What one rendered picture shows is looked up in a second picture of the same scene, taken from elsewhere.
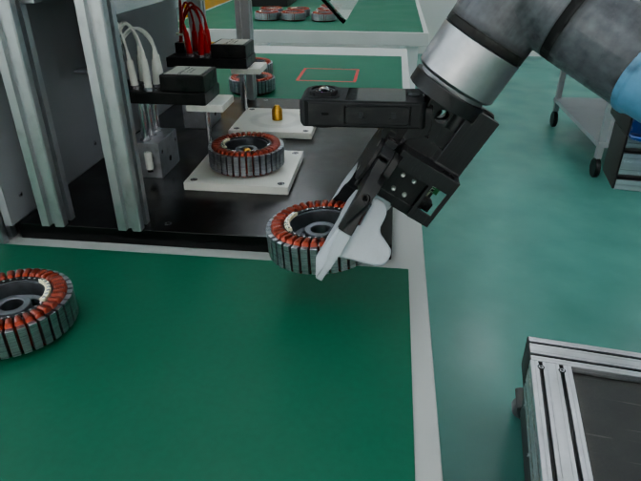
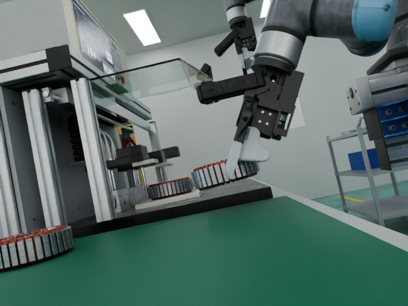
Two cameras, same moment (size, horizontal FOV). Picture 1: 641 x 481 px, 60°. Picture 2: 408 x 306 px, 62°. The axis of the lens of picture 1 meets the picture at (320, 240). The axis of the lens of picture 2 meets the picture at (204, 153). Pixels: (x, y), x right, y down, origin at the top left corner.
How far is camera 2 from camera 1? 0.28 m
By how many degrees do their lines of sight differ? 32
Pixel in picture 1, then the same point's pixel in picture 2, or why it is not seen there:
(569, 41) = (321, 11)
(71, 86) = (65, 171)
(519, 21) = (294, 16)
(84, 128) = (72, 197)
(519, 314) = not seen: outside the picture
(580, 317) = not seen: outside the picture
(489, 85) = (291, 50)
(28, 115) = (43, 159)
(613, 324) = not seen: outside the picture
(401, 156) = (258, 98)
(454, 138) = (283, 86)
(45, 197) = (50, 212)
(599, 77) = (342, 20)
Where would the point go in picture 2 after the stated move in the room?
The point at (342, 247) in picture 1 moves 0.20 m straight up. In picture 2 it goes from (240, 151) to (211, 21)
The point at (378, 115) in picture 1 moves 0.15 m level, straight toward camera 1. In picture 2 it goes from (239, 82) to (245, 50)
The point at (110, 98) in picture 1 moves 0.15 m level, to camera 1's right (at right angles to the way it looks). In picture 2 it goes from (91, 136) to (167, 121)
